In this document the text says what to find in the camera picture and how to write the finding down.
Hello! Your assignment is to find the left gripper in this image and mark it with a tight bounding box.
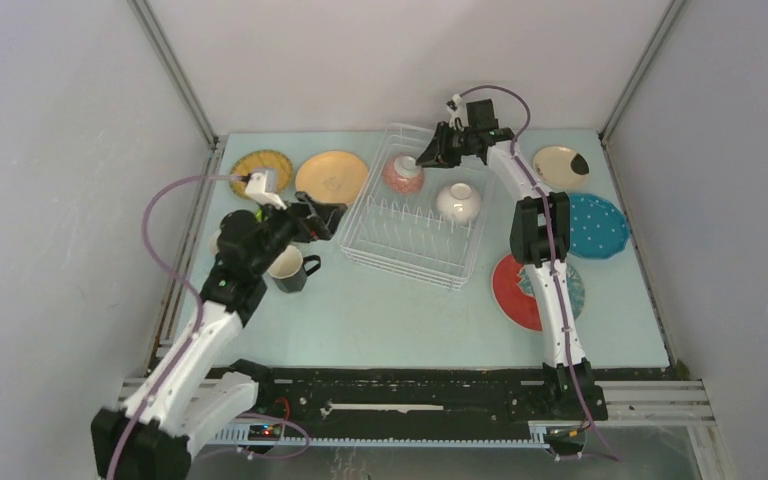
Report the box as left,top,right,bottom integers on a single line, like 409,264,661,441
250,191,345,276

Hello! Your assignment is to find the beige plate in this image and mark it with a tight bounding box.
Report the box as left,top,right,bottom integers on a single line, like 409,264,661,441
295,150,368,206

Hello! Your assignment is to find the red patterned bowl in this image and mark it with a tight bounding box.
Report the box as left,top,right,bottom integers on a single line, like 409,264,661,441
381,155,425,195

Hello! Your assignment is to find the white ribbed bowl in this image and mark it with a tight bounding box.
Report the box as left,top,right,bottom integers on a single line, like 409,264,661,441
435,182,482,225

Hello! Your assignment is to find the black mug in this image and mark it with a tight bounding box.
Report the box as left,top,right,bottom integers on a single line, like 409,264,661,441
267,245,322,294

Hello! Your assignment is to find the yellow woven plate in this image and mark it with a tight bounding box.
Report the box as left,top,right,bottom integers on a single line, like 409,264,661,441
230,149,294,199

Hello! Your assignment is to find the light blue cup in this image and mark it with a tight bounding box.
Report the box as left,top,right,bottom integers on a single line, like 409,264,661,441
208,229,221,257

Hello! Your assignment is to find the cream plate with black spot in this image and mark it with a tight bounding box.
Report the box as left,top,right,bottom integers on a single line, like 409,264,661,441
532,146,590,190

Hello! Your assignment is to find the white rimmed teal plate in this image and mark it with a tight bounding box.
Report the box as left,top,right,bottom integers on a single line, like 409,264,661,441
491,254,586,332

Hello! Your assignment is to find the blue polka dot plate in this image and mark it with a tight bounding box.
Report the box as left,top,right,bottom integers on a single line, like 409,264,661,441
569,193,631,260

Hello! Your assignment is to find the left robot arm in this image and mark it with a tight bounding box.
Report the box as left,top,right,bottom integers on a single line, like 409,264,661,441
90,192,348,479

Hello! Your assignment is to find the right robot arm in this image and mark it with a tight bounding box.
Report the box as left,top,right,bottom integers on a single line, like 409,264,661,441
417,95,593,418

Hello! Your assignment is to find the small circuit board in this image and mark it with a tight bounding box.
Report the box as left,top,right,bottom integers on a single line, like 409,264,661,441
247,424,283,441

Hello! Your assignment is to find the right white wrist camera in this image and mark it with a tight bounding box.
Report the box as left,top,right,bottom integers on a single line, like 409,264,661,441
446,94,468,131

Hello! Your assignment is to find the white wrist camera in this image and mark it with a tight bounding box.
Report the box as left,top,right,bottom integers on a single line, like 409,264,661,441
244,168,287,210
446,94,468,131

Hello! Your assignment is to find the white wire dish rack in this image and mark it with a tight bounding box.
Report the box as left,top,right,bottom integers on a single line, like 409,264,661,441
338,124,496,290

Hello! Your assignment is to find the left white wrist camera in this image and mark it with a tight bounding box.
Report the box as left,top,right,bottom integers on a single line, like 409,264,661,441
244,168,287,210

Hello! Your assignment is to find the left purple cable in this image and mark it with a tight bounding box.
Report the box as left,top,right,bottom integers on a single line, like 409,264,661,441
104,174,312,480

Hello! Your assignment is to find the purple cable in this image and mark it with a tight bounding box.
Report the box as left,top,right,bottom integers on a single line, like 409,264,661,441
104,174,312,480
458,84,624,465

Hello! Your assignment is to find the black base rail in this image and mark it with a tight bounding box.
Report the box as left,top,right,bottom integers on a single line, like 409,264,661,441
208,360,608,443

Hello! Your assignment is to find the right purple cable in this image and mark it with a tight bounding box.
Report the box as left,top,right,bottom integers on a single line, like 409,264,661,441
458,84,624,465

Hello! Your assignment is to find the aluminium frame rail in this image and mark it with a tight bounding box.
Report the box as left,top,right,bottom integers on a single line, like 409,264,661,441
113,377,718,449

